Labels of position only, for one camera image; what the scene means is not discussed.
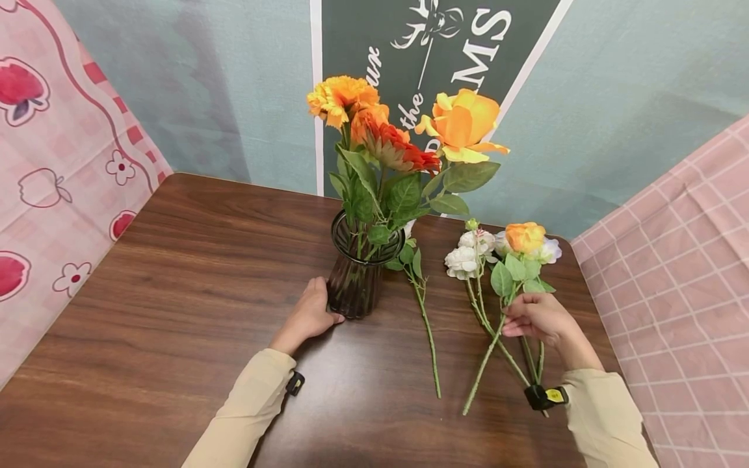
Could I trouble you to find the dark ribbed glass vase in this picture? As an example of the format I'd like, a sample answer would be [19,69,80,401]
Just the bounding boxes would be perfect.
[326,209,406,320]

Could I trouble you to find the small orange rose stem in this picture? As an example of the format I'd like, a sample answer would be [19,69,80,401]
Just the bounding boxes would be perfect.
[462,222,557,417]

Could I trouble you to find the person's left forearm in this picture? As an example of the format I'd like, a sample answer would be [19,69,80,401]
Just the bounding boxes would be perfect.
[181,328,306,468]

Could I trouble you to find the large yellow orange rose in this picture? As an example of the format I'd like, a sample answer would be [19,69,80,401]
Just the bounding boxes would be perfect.
[389,88,510,228]

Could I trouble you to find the orange marigold flower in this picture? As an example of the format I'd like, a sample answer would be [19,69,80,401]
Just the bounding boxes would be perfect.
[306,75,382,257]

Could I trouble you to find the person's left hand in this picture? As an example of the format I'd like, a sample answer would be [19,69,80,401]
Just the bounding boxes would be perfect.
[280,276,346,345]

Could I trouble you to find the red orange gerbera flower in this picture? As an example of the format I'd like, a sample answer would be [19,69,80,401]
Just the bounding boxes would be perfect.
[350,106,443,257]

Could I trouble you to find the white flower sprig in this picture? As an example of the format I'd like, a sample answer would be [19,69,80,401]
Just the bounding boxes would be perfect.
[443,218,532,388]

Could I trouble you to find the person's right hand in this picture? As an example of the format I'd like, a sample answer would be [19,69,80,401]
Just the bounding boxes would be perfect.
[501,292,579,350]

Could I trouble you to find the pale lavender flower sprig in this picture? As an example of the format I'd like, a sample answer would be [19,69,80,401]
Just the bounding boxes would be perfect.
[493,231,563,385]

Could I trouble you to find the green leafy flower stem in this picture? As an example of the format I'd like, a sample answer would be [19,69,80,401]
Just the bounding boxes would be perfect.
[384,221,443,399]

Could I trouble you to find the person's right forearm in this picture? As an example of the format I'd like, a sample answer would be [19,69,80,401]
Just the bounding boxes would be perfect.
[553,328,661,468]

